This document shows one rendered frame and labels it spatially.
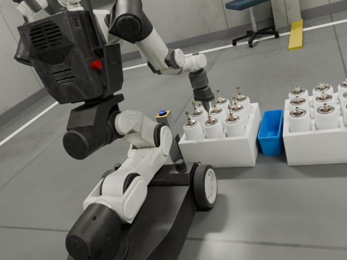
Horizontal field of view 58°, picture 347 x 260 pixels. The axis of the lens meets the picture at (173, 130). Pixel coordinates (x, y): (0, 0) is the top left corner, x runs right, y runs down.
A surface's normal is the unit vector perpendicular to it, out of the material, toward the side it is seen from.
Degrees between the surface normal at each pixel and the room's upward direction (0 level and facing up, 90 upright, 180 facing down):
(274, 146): 92
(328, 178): 0
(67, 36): 79
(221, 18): 90
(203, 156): 90
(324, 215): 0
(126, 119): 90
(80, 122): 34
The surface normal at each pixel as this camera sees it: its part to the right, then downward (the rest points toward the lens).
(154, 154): -0.42, -0.54
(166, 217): -0.30, -0.85
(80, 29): 0.92, -0.13
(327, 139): -0.31, 0.52
